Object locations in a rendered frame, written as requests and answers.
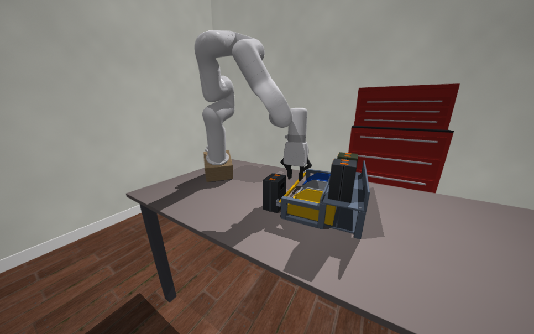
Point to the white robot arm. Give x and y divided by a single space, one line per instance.
248 54

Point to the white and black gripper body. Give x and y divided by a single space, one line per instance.
295 153

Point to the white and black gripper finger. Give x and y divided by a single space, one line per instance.
288 168
302 169

